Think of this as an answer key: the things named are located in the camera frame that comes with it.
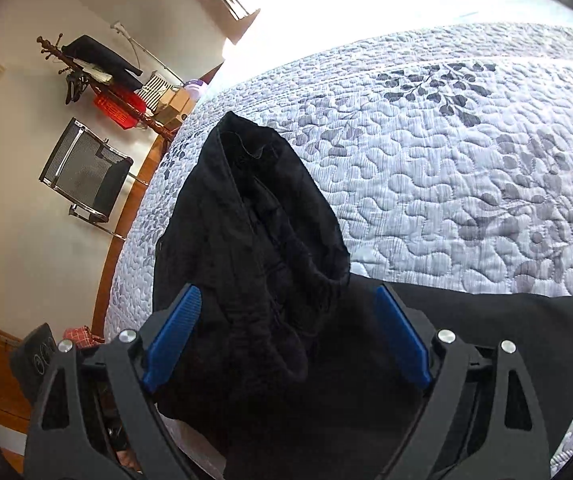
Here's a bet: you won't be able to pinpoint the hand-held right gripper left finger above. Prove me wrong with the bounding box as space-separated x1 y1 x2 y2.
25 284 203 480

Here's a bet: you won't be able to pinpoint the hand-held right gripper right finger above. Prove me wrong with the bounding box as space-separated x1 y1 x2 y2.
374 282 551 480

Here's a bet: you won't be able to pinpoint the black pants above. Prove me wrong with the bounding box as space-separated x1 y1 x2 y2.
151 110 573 480

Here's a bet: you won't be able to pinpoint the red checked cloth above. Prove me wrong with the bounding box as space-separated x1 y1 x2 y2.
63 327 103 349

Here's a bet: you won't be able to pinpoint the grey leaf-patterned quilted bedspread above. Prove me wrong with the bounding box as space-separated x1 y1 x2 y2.
104 22 573 477

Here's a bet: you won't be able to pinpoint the black mesh chrome chair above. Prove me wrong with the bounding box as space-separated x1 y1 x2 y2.
39 117 135 241

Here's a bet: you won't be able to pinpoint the large cardboard box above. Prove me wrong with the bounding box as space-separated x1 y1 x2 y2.
154 91 190 127

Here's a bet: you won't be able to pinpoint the wooden coat rack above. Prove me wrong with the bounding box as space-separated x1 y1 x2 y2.
36 35 183 147

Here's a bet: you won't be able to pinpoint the red bag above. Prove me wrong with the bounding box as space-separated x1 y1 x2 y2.
93 85 147 131

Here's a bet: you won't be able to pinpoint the small cardboard box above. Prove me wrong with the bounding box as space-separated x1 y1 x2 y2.
169 87 198 111

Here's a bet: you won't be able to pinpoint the black striped bag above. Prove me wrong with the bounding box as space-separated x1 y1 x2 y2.
143 73 173 112

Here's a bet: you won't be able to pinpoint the purple and white appliance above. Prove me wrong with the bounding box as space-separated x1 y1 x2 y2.
183 79 210 102

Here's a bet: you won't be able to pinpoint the black clothes hangers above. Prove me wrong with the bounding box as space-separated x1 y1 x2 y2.
63 72 93 106

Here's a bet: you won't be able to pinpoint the white steamer pole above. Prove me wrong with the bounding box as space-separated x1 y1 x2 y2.
110 21 188 87

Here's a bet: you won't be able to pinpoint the black hanging garment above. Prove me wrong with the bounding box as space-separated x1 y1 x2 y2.
61 35 144 89

